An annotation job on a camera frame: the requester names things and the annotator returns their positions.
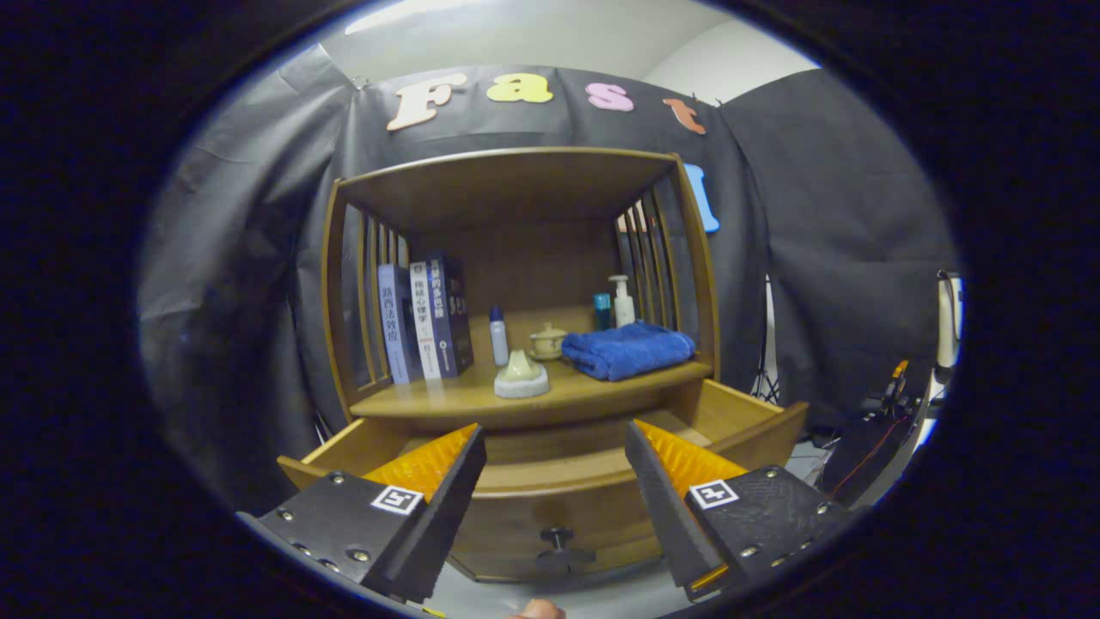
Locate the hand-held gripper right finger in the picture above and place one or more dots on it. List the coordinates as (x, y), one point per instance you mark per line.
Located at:
(662, 516)

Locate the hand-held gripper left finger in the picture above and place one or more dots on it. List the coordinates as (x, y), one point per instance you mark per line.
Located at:
(447, 516)

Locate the wooden drawer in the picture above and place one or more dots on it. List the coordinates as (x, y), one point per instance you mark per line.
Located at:
(550, 507)

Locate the black drawer knob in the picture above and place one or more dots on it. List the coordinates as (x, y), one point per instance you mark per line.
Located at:
(557, 539)

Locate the wooden countertop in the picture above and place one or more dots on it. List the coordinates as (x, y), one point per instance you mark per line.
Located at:
(464, 391)

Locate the wooden cabinet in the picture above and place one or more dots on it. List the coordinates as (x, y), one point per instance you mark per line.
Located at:
(516, 180)

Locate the black light stand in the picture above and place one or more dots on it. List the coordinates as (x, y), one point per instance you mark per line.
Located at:
(761, 383)

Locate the blue folded towel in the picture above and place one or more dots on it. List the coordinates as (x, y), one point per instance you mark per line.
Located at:
(632, 351)

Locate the white bottle blue cap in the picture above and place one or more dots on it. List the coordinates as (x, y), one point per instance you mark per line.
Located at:
(498, 344)

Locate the white spine book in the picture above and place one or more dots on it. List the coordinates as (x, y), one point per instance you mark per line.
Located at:
(423, 322)

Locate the light blue book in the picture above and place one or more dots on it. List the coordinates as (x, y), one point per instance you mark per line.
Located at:
(391, 327)

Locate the dark blue book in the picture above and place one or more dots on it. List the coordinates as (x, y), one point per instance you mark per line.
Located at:
(451, 318)

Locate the beige lidded teacup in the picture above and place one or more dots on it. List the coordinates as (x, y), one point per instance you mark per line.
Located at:
(547, 344)

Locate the dark equipment with orange part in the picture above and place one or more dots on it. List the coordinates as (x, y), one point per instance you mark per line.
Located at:
(859, 464)

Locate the white pump bottle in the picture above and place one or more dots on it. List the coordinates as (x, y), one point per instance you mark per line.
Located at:
(624, 309)

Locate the teal bottle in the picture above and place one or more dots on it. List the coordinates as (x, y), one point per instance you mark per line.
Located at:
(601, 311)

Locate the white pole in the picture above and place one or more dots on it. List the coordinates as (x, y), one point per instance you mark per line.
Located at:
(948, 327)

